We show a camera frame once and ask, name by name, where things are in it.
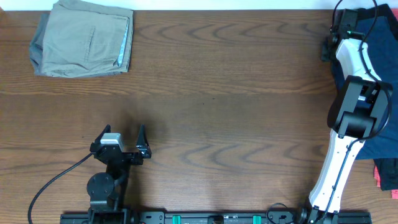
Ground grey folded garment underneath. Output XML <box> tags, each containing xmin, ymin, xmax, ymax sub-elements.
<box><xmin>29</xmin><ymin>13</ymin><xmax>49</xmax><ymax>76</ymax></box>

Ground navy blue shorts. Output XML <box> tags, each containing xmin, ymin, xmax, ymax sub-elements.
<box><xmin>327</xmin><ymin>18</ymin><xmax>392</xmax><ymax>159</ymax></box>

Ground red garment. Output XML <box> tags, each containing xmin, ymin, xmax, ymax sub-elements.
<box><xmin>374</xmin><ymin>8</ymin><xmax>397</xmax><ymax>199</ymax></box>

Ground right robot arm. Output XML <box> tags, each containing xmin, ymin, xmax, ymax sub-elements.
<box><xmin>297</xmin><ymin>9</ymin><xmax>392</xmax><ymax>223</ymax></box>

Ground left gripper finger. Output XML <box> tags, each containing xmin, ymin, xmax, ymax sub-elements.
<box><xmin>136</xmin><ymin>124</ymin><xmax>149</xmax><ymax>147</ymax></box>
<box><xmin>95</xmin><ymin>124</ymin><xmax>111</xmax><ymax>144</ymax></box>

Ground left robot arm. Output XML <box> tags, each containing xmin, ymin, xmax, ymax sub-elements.
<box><xmin>86</xmin><ymin>124</ymin><xmax>152</xmax><ymax>223</ymax></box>

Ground black right base cable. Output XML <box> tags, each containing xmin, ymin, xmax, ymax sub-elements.
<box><xmin>265</xmin><ymin>203</ymin><xmax>296</xmax><ymax>224</ymax></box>

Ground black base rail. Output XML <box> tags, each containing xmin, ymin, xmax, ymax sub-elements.
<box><xmin>60</xmin><ymin>210</ymin><xmax>373</xmax><ymax>224</ymax></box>

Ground folded khaki shorts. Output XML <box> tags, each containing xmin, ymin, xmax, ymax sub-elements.
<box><xmin>39</xmin><ymin>0</ymin><xmax>134</xmax><ymax>78</ymax></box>

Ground black garment pile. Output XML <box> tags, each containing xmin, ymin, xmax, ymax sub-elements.
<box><xmin>358</xmin><ymin>4</ymin><xmax>397</xmax><ymax>190</ymax></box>

